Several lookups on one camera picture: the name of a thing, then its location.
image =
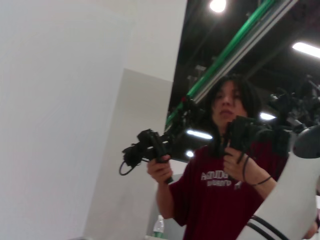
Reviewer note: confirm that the black wrist hair band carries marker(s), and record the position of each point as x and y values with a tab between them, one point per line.
262	182

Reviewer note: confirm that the person's left hand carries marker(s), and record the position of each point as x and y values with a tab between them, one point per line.
233	165

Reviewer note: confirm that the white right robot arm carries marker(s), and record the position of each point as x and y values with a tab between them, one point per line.
287	200

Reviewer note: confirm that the person's right forearm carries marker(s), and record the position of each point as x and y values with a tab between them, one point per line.
163	200

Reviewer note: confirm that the person in maroon shirt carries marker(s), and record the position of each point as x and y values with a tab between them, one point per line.
212	200

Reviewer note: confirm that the strip ceiling light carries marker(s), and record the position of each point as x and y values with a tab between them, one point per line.
307	48
267	115

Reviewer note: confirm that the grey aluminium ceiling rail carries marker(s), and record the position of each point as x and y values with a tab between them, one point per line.
250	46

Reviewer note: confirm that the round ceiling lamp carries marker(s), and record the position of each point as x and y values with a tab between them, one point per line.
217	5

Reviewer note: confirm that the person's right hand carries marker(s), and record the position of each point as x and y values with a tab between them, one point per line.
160	171

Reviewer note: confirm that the person's left forearm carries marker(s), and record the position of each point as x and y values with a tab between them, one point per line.
260	182

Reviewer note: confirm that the clear green-label plastic bottle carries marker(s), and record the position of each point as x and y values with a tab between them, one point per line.
158	227

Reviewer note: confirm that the green ceiling pipe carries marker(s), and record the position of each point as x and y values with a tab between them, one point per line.
231	46

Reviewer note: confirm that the black handheld teleoperation controller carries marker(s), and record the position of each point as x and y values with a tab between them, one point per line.
155	145
240	132

